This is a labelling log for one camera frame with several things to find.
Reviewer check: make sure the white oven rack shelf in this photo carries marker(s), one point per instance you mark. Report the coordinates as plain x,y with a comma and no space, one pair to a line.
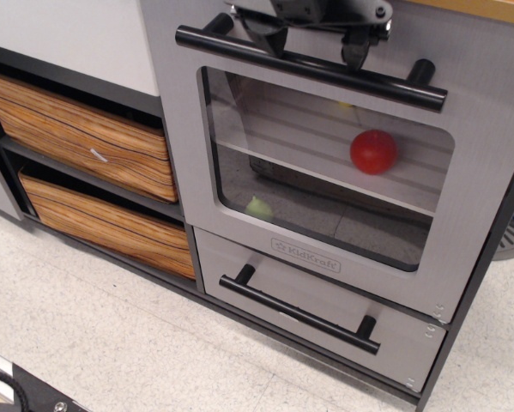
318,144

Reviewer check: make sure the grey toy oven door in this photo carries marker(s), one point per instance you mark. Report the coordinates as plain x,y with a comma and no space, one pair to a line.
457,169

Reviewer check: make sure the green toy pear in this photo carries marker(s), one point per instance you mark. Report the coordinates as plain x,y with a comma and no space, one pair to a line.
259,209

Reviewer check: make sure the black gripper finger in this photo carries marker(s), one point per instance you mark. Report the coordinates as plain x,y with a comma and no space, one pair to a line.
356,44
267,36

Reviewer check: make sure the lower wood-pattern storage bin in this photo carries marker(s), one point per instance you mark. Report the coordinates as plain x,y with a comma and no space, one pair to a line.
80,210

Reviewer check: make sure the black drawer handle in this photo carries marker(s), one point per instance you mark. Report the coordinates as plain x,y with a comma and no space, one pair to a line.
361,338

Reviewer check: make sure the upper wood-pattern storage bin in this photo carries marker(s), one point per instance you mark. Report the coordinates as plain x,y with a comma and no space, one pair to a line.
118,150

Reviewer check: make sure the grey lower drawer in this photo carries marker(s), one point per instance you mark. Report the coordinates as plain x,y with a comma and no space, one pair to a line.
377,337

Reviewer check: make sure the black oven door handle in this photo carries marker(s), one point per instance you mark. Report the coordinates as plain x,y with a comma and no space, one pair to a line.
413,91

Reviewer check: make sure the toy kitchen cabinet frame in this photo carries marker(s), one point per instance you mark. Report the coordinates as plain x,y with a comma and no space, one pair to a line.
101,48

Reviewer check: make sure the red toy tomato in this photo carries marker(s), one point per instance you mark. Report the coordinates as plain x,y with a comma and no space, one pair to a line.
374,152

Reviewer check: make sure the wood-pattern storage bin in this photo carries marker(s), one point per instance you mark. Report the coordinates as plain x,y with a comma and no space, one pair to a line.
118,150
80,210

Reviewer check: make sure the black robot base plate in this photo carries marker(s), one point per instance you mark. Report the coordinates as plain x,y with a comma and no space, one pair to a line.
41,396

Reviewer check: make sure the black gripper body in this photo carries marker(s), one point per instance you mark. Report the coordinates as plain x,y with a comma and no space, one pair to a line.
335,16

